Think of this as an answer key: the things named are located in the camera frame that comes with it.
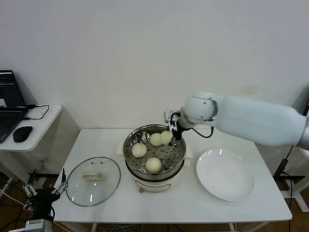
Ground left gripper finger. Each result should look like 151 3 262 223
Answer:
51 168 69 195
23 170 37 197

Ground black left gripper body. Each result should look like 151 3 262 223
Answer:
32 188 61 218

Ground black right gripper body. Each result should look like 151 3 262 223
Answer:
172 113 185 132

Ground white steamed baozi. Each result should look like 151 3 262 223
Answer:
150 132 163 147
131 143 147 158
145 157 162 174
160 130 173 146

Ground round glass pot lid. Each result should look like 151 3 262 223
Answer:
65 157 121 207

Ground stainless steel steamer basket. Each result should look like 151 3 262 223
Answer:
116 124 194 179

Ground cream electric cooking pot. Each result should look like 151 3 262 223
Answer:
116 147 191 194

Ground white rounded side table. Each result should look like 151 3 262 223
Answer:
0 104 82 201

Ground black computer mouse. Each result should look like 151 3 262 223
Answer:
12 126 33 143

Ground white round plate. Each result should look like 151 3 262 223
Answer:
196 149 256 202

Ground black open laptop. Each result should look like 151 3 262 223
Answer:
0 70 29 145

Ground black metal base bar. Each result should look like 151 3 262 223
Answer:
274 174 308 180

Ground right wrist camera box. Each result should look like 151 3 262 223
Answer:
164 109 181 122

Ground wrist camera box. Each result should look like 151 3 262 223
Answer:
164 109 181 122
25 219 46 232

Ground white floor cable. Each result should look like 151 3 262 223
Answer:
0 188 34 213

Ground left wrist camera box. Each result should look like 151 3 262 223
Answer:
25 219 46 232

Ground white cables under table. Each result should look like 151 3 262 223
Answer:
96 223 137 232

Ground black laptop charger cable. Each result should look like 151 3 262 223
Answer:
23 104 51 121

